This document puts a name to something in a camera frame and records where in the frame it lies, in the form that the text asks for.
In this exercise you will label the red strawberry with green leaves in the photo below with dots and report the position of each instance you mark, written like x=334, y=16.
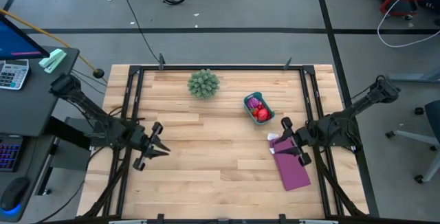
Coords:
x=255, y=112

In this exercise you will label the green artificial succulent plant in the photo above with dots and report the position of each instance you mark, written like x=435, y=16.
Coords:
x=203, y=84

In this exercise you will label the red cherry with stem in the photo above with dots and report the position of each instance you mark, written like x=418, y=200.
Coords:
x=260, y=106

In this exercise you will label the black computer mouse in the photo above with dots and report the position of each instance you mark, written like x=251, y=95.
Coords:
x=14, y=193

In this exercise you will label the silver metal bracket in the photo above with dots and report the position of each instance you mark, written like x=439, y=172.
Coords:
x=127, y=222
x=318, y=222

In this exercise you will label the black round knob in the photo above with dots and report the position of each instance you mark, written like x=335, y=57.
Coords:
x=98, y=73

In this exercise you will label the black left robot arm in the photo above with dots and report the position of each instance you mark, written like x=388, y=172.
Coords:
x=86, y=105

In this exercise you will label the teal plastic container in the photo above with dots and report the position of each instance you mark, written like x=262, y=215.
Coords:
x=253, y=95

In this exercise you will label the black frame clamp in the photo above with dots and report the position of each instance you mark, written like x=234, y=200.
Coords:
x=161, y=62
x=282, y=218
x=160, y=218

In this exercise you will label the black keyboard tray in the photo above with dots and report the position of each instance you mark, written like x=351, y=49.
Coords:
x=32, y=169

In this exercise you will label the backlit keyboard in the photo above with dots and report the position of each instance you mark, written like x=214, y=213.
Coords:
x=8, y=153

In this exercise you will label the grey calculator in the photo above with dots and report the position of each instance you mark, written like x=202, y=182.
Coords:
x=13, y=74

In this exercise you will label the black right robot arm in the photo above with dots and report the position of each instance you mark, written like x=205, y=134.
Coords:
x=347, y=114

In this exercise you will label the mint green stapler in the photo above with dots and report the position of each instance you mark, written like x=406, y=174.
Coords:
x=52, y=60

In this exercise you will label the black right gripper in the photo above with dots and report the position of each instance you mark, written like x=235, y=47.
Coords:
x=302, y=138

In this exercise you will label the grey table foot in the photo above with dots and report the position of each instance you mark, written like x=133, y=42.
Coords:
x=412, y=78

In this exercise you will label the large red round fruit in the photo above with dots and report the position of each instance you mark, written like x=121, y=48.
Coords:
x=263, y=114

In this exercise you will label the computer monitor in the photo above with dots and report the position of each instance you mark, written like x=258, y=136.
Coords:
x=15, y=42

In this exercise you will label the purple folded cloth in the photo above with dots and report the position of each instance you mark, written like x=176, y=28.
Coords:
x=292, y=172

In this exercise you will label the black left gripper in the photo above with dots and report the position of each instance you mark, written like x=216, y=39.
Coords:
x=141, y=141

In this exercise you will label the black aluminium rig frame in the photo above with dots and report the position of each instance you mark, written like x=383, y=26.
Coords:
x=223, y=68

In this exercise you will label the black desk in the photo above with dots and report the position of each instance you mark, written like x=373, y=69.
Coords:
x=31, y=110

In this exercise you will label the purple artificial fruit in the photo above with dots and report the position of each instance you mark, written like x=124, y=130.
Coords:
x=252, y=102

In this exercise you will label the grey office chair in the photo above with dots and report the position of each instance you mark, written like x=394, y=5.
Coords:
x=434, y=114

